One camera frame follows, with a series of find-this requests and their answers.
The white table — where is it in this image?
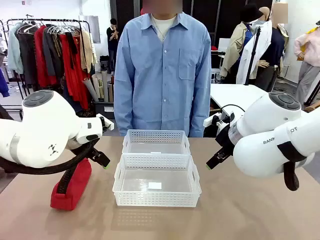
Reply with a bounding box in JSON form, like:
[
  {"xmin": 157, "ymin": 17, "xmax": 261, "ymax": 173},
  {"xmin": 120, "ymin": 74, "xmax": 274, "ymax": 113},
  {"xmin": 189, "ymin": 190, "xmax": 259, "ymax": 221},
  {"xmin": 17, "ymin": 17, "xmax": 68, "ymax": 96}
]
[{"xmin": 209, "ymin": 83, "xmax": 272, "ymax": 118}]

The white perforated plastic basket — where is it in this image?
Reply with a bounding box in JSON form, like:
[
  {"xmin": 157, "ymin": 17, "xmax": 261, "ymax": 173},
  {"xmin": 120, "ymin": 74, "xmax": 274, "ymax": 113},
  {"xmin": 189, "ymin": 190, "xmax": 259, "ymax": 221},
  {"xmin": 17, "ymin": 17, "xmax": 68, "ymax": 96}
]
[
  {"xmin": 112, "ymin": 153, "xmax": 202, "ymax": 208},
  {"xmin": 121, "ymin": 129, "xmax": 191, "ymax": 156}
]

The mannequin with navy top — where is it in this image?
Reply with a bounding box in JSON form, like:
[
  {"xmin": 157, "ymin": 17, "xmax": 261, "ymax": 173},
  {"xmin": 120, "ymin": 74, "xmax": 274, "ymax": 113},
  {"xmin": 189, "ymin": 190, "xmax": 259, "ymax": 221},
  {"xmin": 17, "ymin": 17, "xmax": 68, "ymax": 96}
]
[{"xmin": 254, "ymin": 2, "xmax": 290, "ymax": 93}]

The black tripod pole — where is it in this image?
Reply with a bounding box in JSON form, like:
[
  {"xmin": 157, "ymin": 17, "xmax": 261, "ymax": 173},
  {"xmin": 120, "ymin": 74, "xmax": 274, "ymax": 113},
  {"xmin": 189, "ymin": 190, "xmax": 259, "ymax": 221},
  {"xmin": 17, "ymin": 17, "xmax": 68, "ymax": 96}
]
[{"xmin": 244, "ymin": 24, "xmax": 263, "ymax": 86}]

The black metal clothes rack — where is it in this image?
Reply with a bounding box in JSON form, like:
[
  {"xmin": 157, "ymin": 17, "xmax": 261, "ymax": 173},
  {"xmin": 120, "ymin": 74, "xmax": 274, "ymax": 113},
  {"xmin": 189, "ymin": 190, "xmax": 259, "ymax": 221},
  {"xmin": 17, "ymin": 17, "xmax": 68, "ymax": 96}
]
[{"xmin": 0, "ymin": 18, "xmax": 91, "ymax": 103}]

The grey storage bin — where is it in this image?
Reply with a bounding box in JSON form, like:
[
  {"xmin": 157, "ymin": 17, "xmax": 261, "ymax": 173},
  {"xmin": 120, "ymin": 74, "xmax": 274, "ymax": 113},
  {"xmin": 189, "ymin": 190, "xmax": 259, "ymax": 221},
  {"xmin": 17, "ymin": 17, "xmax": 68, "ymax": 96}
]
[{"xmin": 92, "ymin": 99, "xmax": 116, "ymax": 120}]

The dark grey coat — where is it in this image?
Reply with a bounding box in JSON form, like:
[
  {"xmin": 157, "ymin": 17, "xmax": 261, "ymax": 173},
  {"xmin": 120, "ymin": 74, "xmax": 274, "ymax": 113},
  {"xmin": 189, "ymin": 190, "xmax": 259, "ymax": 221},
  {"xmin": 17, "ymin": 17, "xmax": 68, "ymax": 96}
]
[{"xmin": 16, "ymin": 27, "xmax": 38, "ymax": 87}]

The mannequin with white shirt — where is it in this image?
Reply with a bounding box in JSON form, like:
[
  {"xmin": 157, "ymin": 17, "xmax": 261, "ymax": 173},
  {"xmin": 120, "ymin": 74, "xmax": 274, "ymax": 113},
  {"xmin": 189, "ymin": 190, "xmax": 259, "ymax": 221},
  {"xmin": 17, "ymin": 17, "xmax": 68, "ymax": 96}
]
[{"xmin": 236, "ymin": 6, "xmax": 273, "ymax": 85}]

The person in pink top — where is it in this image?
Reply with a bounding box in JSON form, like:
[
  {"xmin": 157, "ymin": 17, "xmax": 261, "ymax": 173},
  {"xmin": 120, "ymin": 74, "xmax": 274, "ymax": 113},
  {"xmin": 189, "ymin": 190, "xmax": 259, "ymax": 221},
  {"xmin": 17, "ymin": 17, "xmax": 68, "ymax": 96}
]
[{"xmin": 293, "ymin": 21, "xmax": 320, "ymax": 106}]

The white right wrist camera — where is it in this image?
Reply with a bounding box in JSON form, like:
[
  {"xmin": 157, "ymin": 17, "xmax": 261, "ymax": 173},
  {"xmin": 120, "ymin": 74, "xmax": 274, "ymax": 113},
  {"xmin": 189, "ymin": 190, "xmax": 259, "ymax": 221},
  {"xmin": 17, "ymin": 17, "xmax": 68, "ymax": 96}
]
[{"xmin": 203, "ymin": 112, "xmax": 223, "ymax": 128}]

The person in black clothes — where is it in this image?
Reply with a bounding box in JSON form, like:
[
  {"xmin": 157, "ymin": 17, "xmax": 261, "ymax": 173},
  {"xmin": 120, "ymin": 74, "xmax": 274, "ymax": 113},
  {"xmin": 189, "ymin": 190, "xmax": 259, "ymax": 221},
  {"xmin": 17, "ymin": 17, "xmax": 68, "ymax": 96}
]
[{"xmin": 106, "ymin": 18, "xmax": 120, "ymax": 75}]

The black left arm cable sleeve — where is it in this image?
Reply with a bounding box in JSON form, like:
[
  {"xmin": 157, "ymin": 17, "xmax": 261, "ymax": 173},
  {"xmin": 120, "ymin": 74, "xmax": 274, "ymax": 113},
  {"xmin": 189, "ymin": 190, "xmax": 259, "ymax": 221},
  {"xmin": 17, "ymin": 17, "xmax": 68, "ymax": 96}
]
[{"xmin": 0, "ymin": 137, "xmax": 101, "ymax": 176}]

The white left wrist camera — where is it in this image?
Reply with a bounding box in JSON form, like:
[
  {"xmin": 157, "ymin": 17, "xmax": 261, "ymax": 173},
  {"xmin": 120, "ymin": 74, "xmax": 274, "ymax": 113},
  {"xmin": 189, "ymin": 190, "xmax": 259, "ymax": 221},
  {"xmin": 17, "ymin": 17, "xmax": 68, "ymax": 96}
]
[{"xmin": 95, "ymin": 113, "xmax": 115, "ymax": 131}]

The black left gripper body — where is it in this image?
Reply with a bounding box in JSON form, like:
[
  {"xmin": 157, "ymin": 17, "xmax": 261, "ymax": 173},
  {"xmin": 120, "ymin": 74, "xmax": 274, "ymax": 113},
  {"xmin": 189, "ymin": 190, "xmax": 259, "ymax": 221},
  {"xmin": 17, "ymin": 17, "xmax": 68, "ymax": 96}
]
[{"xmin": 66, "ymin": 136, "xmax": 101, "ymax": 153}]

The black right arm cable sleeve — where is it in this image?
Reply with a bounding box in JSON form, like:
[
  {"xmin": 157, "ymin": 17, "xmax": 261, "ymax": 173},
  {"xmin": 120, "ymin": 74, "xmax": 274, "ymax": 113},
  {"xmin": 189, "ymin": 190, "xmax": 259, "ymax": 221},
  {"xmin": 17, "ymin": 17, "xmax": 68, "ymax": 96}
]
[{"xmin": 276, "ymin": 141, "xmax": 308, "ymax": 192}]

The mannequin with beige coat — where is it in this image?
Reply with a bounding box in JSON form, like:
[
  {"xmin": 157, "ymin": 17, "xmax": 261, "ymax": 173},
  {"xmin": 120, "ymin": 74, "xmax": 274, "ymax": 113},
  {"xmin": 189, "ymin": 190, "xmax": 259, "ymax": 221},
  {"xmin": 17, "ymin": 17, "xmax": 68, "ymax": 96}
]
[{"xmin": 219, "ymin": 2, "xmax": 262, "ymax": 85}]

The person's right forearm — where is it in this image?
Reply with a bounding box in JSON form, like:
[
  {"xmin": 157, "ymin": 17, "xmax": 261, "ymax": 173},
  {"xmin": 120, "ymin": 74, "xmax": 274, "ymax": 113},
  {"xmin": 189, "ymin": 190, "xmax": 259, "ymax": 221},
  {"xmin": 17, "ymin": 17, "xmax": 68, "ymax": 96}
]
[{"xmin": 113, "ymin": 79, "xmax": 136, "ymax": 137}]

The white chair back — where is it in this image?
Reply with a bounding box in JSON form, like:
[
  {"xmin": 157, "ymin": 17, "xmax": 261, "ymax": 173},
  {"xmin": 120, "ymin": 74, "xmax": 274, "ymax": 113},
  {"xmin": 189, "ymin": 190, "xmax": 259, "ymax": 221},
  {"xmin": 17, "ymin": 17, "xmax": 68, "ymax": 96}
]
[{"xmin": 218, "ymin": 37, "xmax": 235, "ymax": 53}]

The red jacket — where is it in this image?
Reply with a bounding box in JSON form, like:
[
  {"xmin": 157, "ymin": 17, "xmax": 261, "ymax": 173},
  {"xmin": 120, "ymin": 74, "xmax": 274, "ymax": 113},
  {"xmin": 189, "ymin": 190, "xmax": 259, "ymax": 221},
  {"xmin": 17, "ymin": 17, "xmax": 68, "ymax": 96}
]
[{"xmin": 34, "ymin": 24, "xmax": 60, "ymax": 88}]

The light blue jacket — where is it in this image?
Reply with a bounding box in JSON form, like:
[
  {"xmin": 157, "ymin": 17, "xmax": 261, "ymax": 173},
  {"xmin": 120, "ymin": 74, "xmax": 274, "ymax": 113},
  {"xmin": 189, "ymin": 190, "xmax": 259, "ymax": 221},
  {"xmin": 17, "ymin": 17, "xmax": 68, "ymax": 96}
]
[{"xmin": 6, "ymin": 22, "xmax": 25, "ymax": 76}]

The red dress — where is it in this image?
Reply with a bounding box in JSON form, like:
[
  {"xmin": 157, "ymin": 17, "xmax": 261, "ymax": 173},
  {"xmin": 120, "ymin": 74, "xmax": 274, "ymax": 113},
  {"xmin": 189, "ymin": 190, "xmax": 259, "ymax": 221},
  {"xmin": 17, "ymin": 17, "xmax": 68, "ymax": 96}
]
[{"xmin": 59, "ymin": 33, "xmax": 91, "ymax": 111}]

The grey paper roll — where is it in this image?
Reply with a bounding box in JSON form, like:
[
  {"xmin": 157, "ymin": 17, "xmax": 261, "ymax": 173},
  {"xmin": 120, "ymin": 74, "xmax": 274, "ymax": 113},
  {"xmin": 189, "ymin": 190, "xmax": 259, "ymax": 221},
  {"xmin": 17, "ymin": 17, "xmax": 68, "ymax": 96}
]
[{"xmin": 82, "ymin": 77, "xmax": 100, "ymax": 102}]

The red pouch with black zipper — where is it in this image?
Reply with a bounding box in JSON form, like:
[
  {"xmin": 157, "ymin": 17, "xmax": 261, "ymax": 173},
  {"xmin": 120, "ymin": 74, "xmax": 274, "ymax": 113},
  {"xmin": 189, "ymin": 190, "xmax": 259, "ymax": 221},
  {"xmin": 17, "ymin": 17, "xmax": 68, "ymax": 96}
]
[{"xmin": 49, "ymin": 157, "xmax": 93, "ymax": 211}]

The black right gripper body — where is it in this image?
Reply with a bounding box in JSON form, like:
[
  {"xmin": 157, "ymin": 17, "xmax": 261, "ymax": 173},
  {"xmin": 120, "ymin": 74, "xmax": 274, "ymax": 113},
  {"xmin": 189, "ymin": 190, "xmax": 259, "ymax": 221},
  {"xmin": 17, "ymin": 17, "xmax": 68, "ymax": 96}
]
[{"xmin": 215, "ymin": 124, "xmax": 237, "ymax": 154}]

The beige paper roll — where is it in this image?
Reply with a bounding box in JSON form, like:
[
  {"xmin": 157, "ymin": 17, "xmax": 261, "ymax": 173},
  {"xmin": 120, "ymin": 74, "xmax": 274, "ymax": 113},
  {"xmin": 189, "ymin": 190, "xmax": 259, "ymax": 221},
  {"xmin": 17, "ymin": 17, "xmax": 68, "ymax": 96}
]
[{"xmin": 91, "ymin": 73, "xmax": 101, "ymax": 101}]

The thin black cable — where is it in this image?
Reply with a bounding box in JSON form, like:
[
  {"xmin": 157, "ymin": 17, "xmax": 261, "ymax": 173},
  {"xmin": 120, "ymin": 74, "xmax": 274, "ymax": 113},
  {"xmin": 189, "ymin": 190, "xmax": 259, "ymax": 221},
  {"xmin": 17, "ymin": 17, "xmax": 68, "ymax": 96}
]
[{"xmin": 221, "ymin": 104, "xmax": 246, "ymax": 118}]

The white cardboard tube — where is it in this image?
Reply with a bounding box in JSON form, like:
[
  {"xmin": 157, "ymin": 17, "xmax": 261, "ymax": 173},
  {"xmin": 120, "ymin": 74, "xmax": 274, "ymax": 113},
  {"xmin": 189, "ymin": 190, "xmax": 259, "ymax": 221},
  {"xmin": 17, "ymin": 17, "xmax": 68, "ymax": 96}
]
[{"xmin": 100, "ymin": 70, "xmax": 110, "ymax": 103}]

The person's left forearm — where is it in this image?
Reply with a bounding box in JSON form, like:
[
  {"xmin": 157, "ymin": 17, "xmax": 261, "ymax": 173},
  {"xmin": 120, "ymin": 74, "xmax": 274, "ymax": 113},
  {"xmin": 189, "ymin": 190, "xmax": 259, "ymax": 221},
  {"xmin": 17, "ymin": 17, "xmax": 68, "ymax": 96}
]
[{"xmin": 188, "ymin": 82, "xmax": 212, "ymax": 138}]

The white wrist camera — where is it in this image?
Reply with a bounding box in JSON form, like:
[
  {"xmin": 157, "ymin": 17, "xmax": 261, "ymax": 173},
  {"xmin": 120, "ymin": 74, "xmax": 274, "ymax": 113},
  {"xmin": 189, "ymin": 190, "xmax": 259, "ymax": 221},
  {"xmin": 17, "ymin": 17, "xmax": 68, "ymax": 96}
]
[
  {"xmin": 95, "ymin": 113, "xmax": 115, "ymax": 131},
  {"xmin": 203, "ymin": 112, "xmax": 223, "ymax": 128}
]

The black scarf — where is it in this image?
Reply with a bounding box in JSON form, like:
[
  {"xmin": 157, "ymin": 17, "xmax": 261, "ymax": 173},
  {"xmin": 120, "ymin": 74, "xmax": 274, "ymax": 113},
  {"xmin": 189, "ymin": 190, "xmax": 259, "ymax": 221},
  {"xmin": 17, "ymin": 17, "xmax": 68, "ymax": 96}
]
[{"xmin": 65, "ymin": 31, "xmax": 79, "ymax": 70}]

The charcoal jacket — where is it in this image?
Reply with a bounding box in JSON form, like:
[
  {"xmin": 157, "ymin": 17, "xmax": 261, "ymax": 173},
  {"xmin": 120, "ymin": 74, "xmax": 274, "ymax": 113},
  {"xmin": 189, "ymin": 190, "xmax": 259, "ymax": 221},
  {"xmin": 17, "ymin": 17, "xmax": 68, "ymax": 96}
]
[{"xmin": 42, "ymin": 26, "xmax": 65, "ymax": 77}]

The black arm cable sleeve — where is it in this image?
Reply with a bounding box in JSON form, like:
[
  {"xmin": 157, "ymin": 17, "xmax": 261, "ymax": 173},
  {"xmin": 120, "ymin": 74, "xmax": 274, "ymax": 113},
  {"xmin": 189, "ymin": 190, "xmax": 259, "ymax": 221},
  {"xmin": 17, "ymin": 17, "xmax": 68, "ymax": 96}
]
[
  {"xmin": 276, "ymin": 141, "xmax": 308, "ymax": 192},
  {"xmin": 0, "ymin": 137, "xmax": 101, "ymax": 176}
]

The person in blue shirt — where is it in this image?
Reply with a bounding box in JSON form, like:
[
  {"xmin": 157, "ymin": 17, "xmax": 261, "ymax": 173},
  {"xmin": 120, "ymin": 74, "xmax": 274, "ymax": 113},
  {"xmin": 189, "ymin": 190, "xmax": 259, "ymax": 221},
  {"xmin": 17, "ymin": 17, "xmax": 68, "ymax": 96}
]
[{"xmin": 113, "ymin": 0, "xmax": 212, "ymax": 138}]

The beige garment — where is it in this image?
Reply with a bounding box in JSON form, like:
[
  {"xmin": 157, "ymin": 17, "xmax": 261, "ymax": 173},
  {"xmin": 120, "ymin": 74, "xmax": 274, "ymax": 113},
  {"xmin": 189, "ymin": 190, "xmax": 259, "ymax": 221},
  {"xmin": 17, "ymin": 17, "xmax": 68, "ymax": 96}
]
[{"xmin": 79, "ymin": 29, "xmax": 97, "ymax": 75}]

